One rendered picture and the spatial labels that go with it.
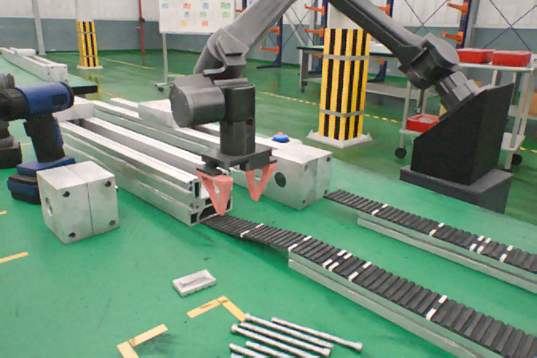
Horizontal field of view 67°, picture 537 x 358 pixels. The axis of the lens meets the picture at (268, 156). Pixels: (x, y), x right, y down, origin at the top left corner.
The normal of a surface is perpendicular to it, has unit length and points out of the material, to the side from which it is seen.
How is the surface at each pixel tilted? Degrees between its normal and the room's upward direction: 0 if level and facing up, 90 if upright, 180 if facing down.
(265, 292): 0
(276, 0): 48
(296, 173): 90
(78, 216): 90
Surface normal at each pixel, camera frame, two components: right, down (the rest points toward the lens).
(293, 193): -0.69, 0.21
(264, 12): 0.50, -0.46
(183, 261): 0.02, -0.95
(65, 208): 0.69, 0.24
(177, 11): -0.50, 0.26
